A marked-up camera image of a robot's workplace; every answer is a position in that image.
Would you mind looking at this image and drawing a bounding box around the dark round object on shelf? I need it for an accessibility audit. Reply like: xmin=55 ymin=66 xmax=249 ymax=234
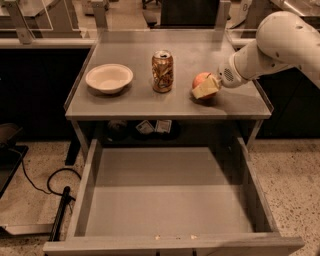
xmin=107 ymin=120 xmax=128 ymax=141

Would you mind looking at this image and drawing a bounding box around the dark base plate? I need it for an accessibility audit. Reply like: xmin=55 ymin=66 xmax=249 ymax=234
xmin=0 ymin=122 xmax=30 ymax=199

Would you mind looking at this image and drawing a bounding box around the red apple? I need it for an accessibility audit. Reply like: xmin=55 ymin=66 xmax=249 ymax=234
xmin=191 ymin=71 xmax=218 ymax=100

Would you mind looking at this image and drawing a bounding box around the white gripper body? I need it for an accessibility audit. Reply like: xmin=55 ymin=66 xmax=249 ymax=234
xmin=217 ymin=54 xmax=247 ymax=88

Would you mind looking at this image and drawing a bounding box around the white label card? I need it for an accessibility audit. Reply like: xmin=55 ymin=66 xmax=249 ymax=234
xmin=155 ymin=120 xmax=172 ymax=133
xmin=136 ymin=120 xmax=154 ymax=135

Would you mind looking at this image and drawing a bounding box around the white horizontal rail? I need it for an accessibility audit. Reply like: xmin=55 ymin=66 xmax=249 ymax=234
xmin=0 ymin=31 xmax=252 ymax=49

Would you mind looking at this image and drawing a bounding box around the grey counter cabinet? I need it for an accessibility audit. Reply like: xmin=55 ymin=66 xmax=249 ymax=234
xmin=65 ymin=30 xmax=272 ymax=151

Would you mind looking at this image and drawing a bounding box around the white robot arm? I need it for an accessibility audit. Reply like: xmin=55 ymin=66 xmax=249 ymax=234
xmin=192 ymin=11 xmax=320 ymax=99

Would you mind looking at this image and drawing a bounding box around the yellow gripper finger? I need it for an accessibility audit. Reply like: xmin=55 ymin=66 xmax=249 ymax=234
xmin=191 ymin=75 xmax=222 ymax=100

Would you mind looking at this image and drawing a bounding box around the black floor cable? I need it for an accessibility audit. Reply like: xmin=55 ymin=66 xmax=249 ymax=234
xmin=9 ymin=148 xmax=82 ymax=201

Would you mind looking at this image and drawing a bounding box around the white label card left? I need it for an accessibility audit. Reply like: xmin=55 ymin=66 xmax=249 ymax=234
xmin=136 ymin=120 xmax=154 ymax=135

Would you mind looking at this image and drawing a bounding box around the white label card right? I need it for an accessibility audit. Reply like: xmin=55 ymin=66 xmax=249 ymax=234
xmin=155 ymin=120 xmax=172 ymax=133

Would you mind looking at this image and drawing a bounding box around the black power strip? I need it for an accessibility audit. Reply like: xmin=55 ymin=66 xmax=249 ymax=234
xmin=49 ymin=186 xmax=70 ymax=242

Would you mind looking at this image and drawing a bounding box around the gold soda can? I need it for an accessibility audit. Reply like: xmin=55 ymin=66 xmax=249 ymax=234
xmin=152 ymin=50 xmax=174 ymax=93

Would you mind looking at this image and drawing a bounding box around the white bowl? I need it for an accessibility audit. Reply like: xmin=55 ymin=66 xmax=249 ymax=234
xmin=85 ymin=64 xmax=133 ymax=94

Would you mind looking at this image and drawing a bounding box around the grey open drawer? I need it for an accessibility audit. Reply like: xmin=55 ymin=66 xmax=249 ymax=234
xmin=44 ymin=139 xmax=304 ymax=256

